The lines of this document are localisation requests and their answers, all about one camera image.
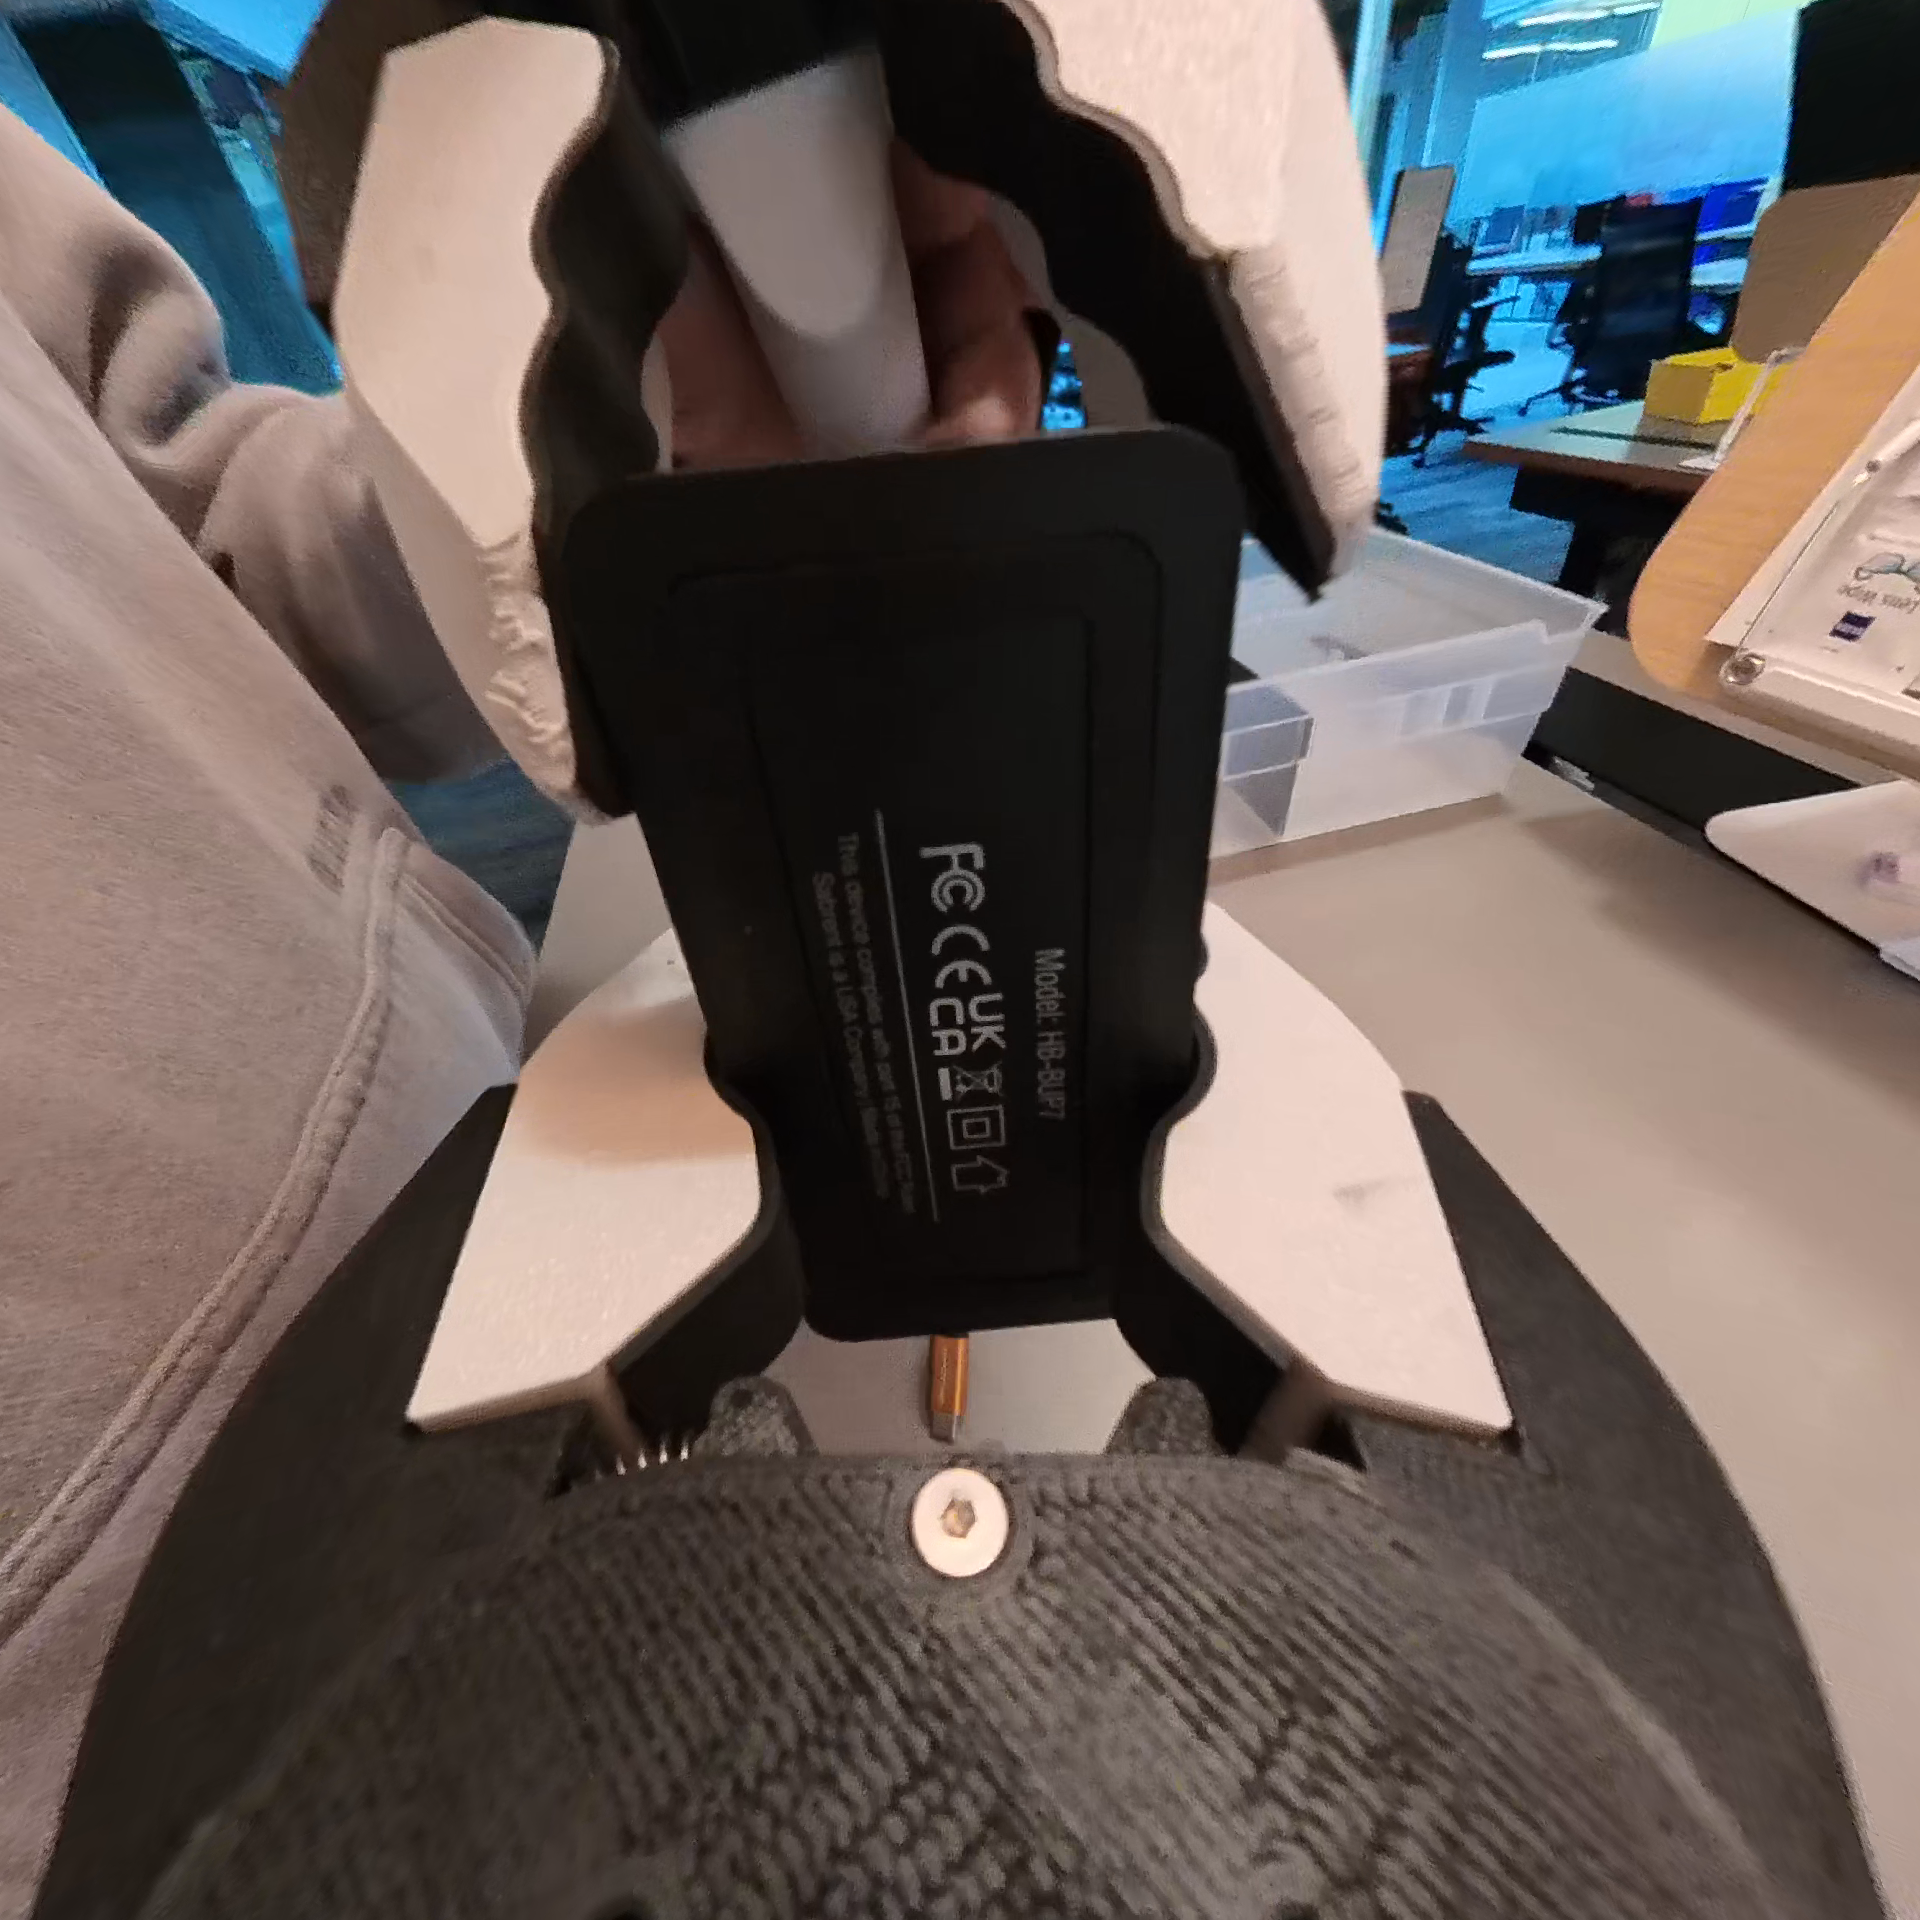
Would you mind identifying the person's left forearm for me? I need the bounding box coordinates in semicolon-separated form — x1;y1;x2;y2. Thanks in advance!
0;105;578;817

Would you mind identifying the wooden office desk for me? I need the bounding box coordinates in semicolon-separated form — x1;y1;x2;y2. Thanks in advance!
1463;398;1727;594

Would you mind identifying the yellow box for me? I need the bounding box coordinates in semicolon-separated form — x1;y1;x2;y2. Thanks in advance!
1645;348;1786;436

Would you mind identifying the clear plastic bin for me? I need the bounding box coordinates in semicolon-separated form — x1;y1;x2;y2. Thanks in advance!
1210;526;1607;858

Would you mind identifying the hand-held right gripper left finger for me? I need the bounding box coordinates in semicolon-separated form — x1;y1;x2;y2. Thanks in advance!
405;929;818;1479

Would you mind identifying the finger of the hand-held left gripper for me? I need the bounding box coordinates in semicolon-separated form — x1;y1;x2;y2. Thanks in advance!
891;0;1389;594
328;23;706;828

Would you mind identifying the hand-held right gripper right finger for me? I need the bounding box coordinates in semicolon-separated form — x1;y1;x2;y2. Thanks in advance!
1101;901;1518;1465

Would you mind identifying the black office chair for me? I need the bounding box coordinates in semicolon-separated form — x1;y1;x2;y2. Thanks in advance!
1386;223;1518;453
1551;193;1704;414

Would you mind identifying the person's left hand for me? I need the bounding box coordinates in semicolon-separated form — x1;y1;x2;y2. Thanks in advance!
650;141;1066;470

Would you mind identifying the wooden sign board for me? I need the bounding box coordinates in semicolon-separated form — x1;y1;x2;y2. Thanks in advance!
1626;186;1920;782

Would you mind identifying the white stand base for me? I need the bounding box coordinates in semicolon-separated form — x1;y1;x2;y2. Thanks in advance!
1706;783;1920;975

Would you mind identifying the black usb hub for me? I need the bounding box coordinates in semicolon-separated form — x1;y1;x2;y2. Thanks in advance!
555;423;1250;1343

